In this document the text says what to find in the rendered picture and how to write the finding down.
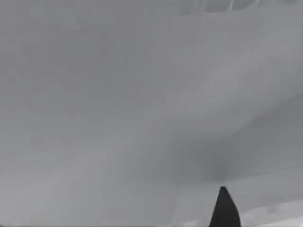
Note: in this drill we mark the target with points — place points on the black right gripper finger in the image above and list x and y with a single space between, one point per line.
223 210

